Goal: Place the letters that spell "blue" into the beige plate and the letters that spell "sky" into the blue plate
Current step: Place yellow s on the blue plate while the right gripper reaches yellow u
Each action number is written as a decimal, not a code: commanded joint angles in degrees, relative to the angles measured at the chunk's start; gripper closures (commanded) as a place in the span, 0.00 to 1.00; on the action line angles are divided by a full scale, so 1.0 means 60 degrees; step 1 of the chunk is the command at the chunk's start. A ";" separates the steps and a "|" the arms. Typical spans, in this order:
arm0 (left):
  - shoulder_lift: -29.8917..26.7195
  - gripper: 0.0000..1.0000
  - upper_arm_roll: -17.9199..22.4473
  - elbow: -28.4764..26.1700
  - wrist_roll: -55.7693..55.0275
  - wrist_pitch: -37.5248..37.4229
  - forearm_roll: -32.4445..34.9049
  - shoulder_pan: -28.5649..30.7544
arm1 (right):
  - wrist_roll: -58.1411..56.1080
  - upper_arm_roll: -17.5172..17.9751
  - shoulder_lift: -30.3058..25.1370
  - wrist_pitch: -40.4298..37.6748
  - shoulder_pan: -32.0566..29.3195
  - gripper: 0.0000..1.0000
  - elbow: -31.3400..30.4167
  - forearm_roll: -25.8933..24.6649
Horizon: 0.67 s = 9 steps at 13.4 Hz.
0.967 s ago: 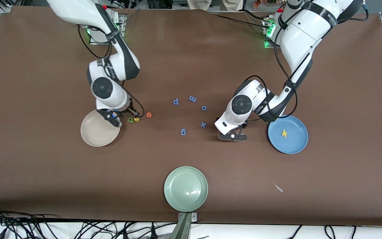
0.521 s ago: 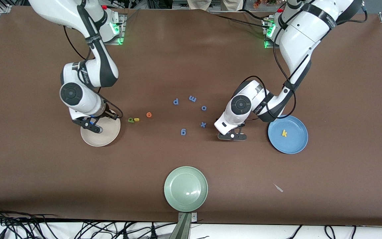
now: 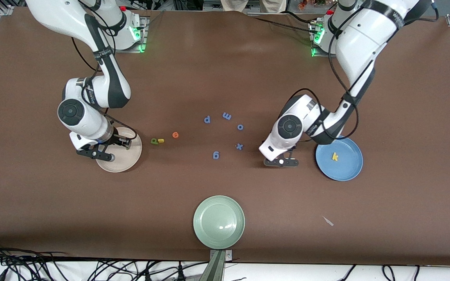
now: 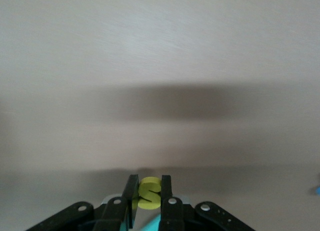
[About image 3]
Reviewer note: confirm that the yellow foam letter k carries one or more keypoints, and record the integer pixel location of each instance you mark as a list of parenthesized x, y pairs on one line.
[(334, 157)]

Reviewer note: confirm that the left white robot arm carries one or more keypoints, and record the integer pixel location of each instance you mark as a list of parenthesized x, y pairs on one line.
[(365, 39)]

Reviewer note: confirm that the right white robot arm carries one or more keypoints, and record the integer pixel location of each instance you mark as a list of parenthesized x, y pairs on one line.
[(65, 15)]

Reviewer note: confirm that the beige brown plate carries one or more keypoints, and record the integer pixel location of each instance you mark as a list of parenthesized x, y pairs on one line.
[(125, 162)]

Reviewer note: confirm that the blue foam letter x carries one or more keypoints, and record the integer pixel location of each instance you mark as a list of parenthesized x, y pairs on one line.
[(239, 146)]

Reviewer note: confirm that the blue foam letter g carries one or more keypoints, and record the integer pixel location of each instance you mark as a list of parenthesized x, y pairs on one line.
[(216, 155)]

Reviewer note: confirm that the blue foam letter m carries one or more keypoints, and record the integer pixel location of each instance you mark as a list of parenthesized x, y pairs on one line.
[(227, 116)]

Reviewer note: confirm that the blue plate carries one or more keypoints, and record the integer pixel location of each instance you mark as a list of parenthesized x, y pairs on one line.
[(346, 168)]

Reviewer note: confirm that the green plate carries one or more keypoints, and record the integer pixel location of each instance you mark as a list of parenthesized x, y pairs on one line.
[(219, 222)]

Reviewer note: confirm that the small white paper scrap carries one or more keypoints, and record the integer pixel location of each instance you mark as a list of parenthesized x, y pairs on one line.
[(327, 221)]

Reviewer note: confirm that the orange red background objects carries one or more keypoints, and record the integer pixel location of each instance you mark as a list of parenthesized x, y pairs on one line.
[(305, 4)]

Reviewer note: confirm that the person in beige trousers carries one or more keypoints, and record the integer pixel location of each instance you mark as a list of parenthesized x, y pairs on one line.
[(234, 4)]

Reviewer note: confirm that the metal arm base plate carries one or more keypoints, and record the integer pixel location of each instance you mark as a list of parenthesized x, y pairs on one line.
[(318, 56), (145, 31)]

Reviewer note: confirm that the grey metal camera bracket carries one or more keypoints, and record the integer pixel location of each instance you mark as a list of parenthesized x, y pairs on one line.
[(217, 267)]

